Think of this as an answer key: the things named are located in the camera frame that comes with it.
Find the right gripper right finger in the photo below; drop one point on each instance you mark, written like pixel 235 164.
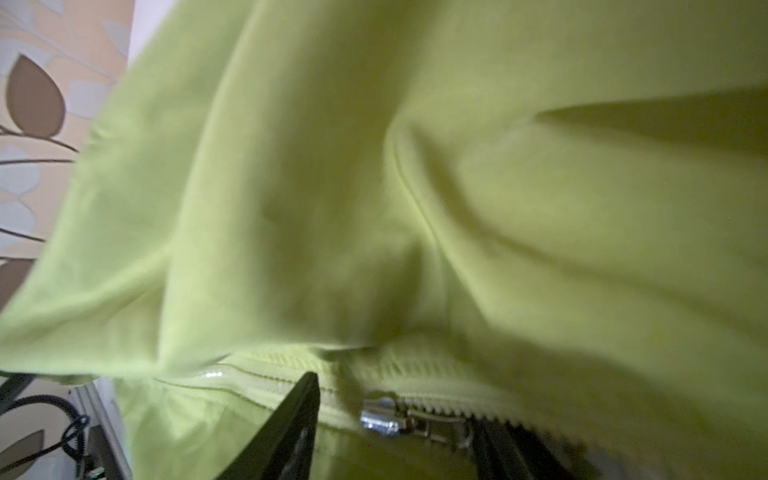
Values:
pixel 503 451

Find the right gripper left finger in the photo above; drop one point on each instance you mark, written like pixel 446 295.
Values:
pixel 283 448

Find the green zip-up hooded jacket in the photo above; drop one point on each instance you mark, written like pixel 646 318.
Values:
pixel 550 214

